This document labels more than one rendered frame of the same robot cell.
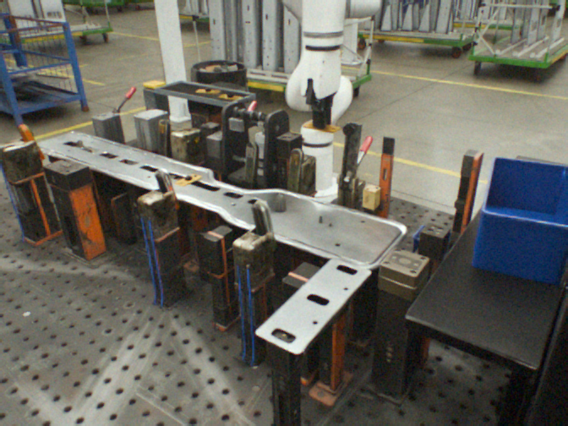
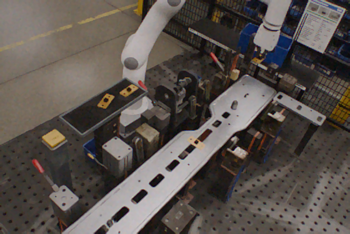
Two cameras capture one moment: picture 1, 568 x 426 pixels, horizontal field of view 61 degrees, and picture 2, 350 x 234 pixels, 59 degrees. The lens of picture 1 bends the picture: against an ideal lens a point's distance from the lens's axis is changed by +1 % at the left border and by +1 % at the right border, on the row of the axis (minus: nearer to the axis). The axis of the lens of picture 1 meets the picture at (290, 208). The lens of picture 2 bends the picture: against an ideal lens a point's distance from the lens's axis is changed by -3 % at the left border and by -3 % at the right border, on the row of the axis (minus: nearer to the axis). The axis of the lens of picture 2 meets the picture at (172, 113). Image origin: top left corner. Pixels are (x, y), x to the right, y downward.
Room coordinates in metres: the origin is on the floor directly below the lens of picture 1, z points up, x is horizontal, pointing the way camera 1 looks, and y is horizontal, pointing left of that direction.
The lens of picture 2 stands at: (1.50, 1.26, 2.06)
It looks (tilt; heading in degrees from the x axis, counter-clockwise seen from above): 43 degrees down; 267
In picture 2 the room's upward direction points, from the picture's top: 10 degrees clockwise
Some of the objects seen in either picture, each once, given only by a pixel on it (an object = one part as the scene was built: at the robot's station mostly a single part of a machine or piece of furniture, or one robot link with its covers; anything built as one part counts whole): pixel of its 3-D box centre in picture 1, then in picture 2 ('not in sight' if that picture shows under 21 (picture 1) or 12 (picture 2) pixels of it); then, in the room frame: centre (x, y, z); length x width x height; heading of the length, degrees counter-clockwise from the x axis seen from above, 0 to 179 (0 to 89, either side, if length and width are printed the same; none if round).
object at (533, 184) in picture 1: (523, 214); (264, 44); (0.91, -0.51, 1.09); 0.30 x 0.17 x 0.13; 155
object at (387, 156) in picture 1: (381, 224); (228, 82); (1.13, -0.25, 0.95); 0.03 x 0.01 x 0.50; 55
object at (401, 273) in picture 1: (396, 329); (278, 101); (0.79, -0.23, 0.88); 0.08 x 0.08 x 0.36; 55
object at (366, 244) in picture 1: (182, 181); (194, 147); (1.33, 0.33, 1.00); 1.38 x 0.22 x 0.02; 55
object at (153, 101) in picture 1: (163, 141); (61, 174); (1.88, 0.52, 0.92); 0.08 x 0.08 x 0.44; 55
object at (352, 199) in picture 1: (349, 235); (215, 99); (1.19, -0.17, 0.88); 0.07 x 0.06 x 0.35; 145
